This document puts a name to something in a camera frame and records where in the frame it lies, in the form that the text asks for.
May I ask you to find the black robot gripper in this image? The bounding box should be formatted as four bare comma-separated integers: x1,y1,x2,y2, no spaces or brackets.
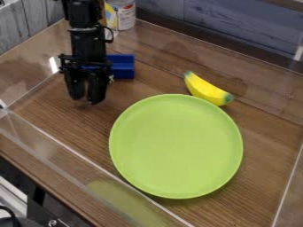
57,27,109,105

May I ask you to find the blue star-shaped block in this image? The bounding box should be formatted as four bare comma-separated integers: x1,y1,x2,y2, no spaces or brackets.
77,54,135,81

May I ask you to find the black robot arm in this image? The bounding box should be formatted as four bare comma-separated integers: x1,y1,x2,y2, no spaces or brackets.
57,0,113,105

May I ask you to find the green round plate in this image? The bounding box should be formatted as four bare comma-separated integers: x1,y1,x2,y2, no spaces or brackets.
109,94,244,200

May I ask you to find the yellow toy banana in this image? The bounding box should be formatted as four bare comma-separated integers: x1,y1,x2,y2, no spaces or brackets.
183,71,235,106

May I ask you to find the clear acrylic corner bracket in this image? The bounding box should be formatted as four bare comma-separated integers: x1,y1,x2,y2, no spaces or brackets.
104,27,119,43

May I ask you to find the clear acrylic enclosure wall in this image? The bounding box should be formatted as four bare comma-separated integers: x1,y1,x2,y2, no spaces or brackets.
0,20,303,227

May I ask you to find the black cable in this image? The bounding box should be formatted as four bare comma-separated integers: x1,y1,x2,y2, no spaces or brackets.
0,205,21,227

